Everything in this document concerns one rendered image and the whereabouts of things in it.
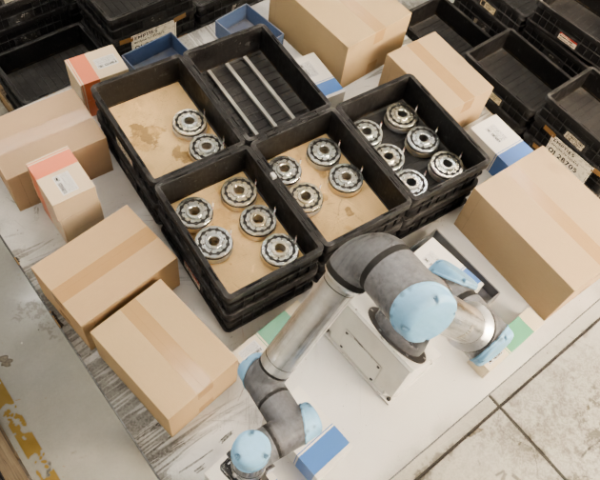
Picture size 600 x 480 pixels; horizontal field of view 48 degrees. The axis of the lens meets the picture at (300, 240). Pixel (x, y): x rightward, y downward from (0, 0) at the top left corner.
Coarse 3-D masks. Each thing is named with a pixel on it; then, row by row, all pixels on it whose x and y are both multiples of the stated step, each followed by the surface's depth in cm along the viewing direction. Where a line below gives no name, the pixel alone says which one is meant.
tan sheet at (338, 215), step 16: (304, 144) 206; (304, 160) 203; (304, 176) 200; (320, 176) 201; (368, 192) 200; (336, 208) 196; (352, 208) 196; (368, 208) 197; (384, 208) 197; (320, 224) 192; (336, 224) 193; (352, 224) 193
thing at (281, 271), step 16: (256, 160) 191; (176, 176) 183; (160, 192) 180; (176, 224) 176; (304, 224) 181; (192, 240) 174; (304, 256) 175; (208, 272) 170; (272, 272) 171; (288, 272) 174; (224, 288) 168; (256, 288) 170
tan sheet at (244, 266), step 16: (240, 176) 198; (208, 192) 194; (224, 208) 192; (224, 224) 189; (240, 240) 187; (240, 256) 184; (256, 256) 185; (224, 272) 181; (240, 272) 182; (256, 272) 182; (240, 288) 179
